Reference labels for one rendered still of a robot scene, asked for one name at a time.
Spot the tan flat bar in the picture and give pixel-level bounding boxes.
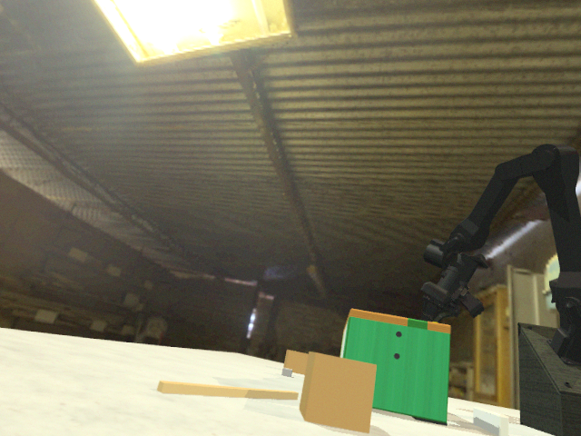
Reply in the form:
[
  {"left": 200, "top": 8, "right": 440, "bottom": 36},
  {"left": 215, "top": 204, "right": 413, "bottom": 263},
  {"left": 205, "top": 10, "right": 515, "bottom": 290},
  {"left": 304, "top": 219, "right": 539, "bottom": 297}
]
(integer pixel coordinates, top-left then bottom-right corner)
[{"left": 157, "top": 381, "right": 299, "bottom": 400}]

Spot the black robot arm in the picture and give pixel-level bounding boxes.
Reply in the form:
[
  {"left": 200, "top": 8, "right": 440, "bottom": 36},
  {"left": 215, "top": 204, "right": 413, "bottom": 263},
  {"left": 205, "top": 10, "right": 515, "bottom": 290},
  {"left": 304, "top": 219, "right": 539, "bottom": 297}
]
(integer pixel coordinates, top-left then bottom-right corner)
[{"left": 423, "top": 144, "right": 581, "bottom": 366}]

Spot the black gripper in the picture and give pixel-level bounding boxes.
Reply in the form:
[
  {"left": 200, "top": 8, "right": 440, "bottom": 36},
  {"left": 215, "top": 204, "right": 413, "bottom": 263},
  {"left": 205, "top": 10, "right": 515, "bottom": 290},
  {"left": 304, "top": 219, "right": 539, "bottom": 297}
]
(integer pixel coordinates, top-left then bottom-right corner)
[{"left": 420, "top": 269, "right": 468, "bottom": 322}]

